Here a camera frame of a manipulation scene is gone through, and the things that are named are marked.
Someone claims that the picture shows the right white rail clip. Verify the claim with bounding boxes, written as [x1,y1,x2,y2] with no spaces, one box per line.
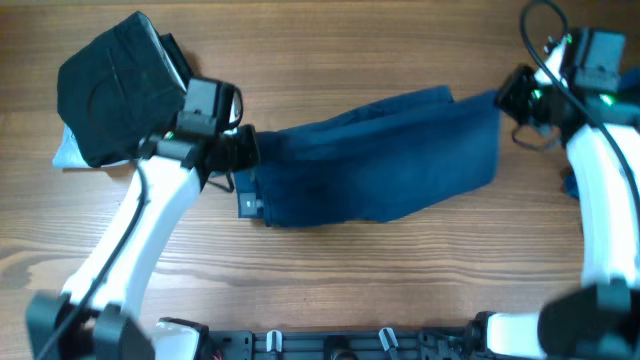
[378,327,398,353]

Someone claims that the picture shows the folded light grey garment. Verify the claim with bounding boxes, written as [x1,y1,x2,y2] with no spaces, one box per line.
[52,12,189,170]

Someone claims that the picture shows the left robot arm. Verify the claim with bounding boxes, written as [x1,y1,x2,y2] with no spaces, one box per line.
[26,77,260,359]

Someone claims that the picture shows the left white rail clip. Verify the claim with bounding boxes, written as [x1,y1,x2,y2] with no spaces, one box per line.
[266,330,283,353]

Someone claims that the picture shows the blue garment pile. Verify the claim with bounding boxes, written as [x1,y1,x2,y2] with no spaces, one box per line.
[563,67,639,199]

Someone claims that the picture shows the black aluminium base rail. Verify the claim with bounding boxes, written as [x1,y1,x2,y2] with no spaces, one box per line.
[208,328,492,360]

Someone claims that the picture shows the folded black garment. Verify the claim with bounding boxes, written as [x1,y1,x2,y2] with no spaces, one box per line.
[56,10,196,169]

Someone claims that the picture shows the left black cable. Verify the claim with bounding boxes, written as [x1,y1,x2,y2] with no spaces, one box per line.
[34,164,149,360]

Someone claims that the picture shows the dark blue shorts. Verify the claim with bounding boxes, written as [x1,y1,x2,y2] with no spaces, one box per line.
[234,86,501,228]

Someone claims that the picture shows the white rail clip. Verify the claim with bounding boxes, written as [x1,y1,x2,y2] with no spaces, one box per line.
[378,327,398,353]
[266,330,283,353]

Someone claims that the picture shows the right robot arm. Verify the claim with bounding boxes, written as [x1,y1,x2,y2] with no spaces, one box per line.
[483,27,639,359]

